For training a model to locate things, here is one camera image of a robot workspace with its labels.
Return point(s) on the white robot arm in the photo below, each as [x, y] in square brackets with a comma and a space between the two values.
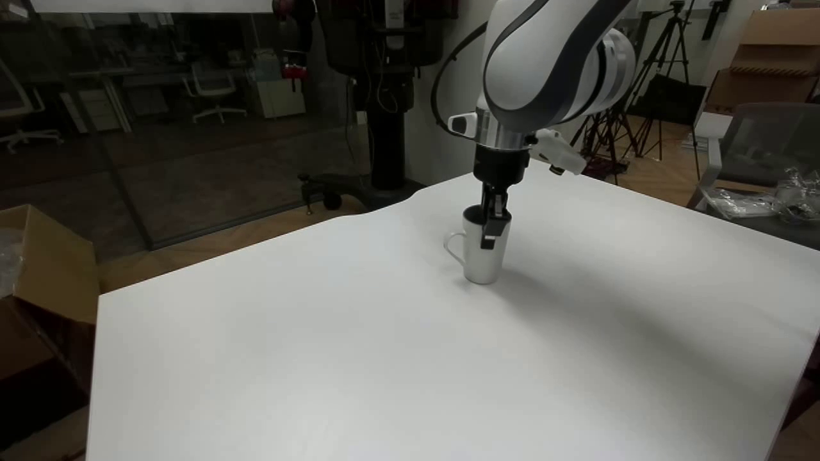
[547, 60]

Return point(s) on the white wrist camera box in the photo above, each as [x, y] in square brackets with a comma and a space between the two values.
[558, 154]

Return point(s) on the grey mesh chair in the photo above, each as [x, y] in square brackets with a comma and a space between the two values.
[759, 142]

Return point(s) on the black camera tripod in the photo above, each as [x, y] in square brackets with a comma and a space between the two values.
[663, 60]

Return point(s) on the clear plastic bag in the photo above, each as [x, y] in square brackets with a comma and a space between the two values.
[769, 204]

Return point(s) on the white office chair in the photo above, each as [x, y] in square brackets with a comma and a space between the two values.
[213, 87]
[26, 105]

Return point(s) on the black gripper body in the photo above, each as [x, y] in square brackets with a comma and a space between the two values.
[497, 169]

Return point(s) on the white table cover sheet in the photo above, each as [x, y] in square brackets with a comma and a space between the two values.
[341, 359]

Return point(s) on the white frosted glass strip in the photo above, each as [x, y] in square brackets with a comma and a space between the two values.
[154, 6]

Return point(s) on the brown cardboard box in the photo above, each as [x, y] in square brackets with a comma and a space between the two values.
[52, 264]

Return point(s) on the stacked cardboard boxes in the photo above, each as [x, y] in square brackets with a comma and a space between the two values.
[769, 60]

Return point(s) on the white mug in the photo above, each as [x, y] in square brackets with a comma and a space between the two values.
[482, 266]

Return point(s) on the white office cabinet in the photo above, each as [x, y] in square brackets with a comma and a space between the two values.
[277, 96]

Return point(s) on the red and black Baxter robot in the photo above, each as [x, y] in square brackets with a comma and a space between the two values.
[385, 103]

